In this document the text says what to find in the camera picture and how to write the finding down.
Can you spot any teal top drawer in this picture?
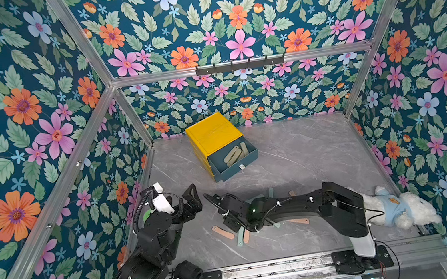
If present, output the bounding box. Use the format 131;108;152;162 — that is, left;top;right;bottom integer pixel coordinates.
207;137;259;182

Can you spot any olive knife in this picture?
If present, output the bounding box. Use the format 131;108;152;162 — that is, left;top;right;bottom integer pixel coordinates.
227;151;244;167
240;142;249;157
224;145;242;165

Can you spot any yellow drawer cabinet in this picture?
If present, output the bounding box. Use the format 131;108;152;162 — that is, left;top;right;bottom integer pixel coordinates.
185;112;243;178

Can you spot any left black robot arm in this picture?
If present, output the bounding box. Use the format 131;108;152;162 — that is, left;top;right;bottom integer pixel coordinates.
113;184;203;279

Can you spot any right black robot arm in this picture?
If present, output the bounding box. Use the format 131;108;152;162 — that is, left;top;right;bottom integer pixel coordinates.
204;181;381;275

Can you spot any green lid small jar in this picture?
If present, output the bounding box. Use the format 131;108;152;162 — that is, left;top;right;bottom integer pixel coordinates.
143;209;153;223

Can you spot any pink knife vertical center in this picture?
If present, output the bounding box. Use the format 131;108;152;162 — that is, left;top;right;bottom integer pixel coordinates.
243;230;250;244

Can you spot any pink knife lower right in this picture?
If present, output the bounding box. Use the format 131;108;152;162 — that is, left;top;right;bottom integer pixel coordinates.
287;218;310;225

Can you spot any white plush toy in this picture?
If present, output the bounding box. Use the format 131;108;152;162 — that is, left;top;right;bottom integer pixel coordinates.
362;186;442;230

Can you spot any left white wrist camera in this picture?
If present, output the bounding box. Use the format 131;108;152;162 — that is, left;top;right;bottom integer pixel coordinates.
151;183;175;215

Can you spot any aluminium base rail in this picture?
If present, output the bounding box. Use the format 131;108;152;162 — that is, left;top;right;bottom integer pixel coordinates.
202;234;447;279

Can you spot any black hook rail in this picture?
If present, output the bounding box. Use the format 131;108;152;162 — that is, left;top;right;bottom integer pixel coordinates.
195;54;285;76

